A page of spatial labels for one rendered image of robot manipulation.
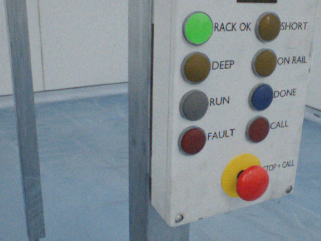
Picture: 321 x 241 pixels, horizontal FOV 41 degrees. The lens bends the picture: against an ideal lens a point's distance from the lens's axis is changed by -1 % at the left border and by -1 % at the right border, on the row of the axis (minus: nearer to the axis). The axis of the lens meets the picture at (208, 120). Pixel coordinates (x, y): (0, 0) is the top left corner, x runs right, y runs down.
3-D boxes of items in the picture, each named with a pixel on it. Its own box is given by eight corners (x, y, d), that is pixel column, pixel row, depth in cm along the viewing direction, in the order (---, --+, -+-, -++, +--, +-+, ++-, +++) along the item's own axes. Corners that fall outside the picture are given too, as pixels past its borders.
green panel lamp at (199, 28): (213, 44, 39) (215, 13, 38) (186, 45, 37) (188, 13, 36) (209, 42, 39) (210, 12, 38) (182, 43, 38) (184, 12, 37)
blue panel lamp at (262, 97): (273, 110, 45) (276, 84, 44) (252, 112, 44) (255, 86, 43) (268, 107, 46) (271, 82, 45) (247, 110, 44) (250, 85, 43)
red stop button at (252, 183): (270, 199, 46) (274, 166, 45) (240, 208, 44) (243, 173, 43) (246, 181, 50) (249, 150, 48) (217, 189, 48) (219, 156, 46)
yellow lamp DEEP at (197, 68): (210, 82, 40) (212, 53, 39) (185, 85, 38) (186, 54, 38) (206, 80, 41) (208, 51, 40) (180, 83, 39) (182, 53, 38)
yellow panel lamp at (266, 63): (277, 76, 44) (280, 49, 43) (256, 78, 43) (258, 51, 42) (272, 74, 45) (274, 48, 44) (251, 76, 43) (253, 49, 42)
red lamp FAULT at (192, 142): (206, 153, 42) (208, 127, 41) (182, 158, 41) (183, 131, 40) (202, 150, 43) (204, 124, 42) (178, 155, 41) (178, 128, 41)
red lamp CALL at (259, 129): (269, 141, 46) (273, 117, 45) (249, 145, 45) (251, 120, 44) (265, 139, 47) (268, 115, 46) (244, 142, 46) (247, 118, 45)
